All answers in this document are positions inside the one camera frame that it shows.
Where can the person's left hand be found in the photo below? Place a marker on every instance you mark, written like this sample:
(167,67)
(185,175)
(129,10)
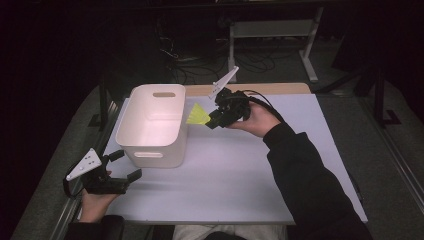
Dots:
(93,206)

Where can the white metal desk frame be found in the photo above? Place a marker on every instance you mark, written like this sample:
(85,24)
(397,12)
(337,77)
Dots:
(271,28)

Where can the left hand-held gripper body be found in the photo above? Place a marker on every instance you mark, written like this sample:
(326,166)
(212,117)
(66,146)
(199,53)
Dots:
(100,185)

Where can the white plastic storage bin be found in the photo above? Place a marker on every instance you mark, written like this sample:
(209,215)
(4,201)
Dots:
(156,126)

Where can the person's right hand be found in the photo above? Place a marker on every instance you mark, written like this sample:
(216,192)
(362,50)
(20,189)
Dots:
(260,121)

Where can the yellow shuttlecock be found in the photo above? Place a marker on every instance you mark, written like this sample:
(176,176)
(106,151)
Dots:
(198,116)

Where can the white table cover sheet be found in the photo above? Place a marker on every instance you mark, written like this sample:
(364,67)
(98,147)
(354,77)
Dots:
(216,180)

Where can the aluminium rail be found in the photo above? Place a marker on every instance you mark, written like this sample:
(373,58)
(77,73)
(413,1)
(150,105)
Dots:
(400,166)
(71,203)

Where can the black metal stand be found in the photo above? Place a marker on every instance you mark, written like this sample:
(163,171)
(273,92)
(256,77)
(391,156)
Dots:
(380,106)
(103,106)

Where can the person's lap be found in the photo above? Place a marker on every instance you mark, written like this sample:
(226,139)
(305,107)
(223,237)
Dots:
(230,231)

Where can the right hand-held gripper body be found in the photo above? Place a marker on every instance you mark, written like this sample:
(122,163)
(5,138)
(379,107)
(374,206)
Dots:
(233,106)

